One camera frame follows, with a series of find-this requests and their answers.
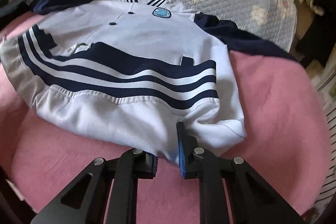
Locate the pink bed sheet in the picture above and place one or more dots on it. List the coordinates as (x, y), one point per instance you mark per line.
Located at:
(275, 108)

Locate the white and navy striped jacket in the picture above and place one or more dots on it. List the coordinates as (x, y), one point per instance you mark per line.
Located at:
(131, 29)

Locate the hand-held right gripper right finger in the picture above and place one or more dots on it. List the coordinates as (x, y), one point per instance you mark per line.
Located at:
(181, 158)

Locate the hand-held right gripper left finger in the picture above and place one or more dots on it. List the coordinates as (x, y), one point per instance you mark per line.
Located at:
(147, 163)

